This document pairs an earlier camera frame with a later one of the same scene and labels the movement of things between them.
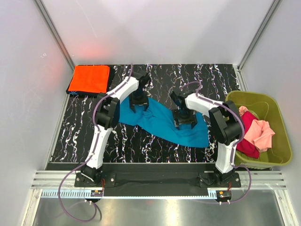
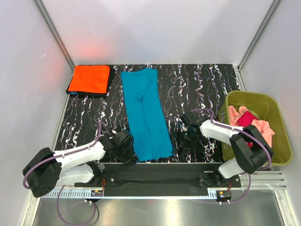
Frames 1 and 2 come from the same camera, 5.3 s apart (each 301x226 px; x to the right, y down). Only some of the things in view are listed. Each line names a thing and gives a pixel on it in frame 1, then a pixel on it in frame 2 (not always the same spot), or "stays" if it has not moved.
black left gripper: x=143 y=102 → x=128 y=158
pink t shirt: x=259 y=133 stays
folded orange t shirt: x=90 y=78 stays
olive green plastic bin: x=265 y=107 stays
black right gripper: x=192 y=118 → x=187 y=147
